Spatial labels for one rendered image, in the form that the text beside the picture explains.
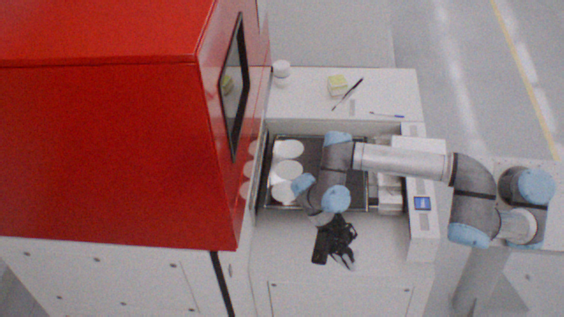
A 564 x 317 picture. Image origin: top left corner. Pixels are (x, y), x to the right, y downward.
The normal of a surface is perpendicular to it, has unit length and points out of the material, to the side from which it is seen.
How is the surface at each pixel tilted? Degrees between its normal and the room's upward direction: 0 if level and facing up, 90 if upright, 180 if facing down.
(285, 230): 0
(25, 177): 90
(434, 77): 0
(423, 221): 0
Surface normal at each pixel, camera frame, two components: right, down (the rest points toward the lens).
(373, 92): -0.07, -0.69
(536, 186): -0.14, -0.18
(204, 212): -0.10, 0.72
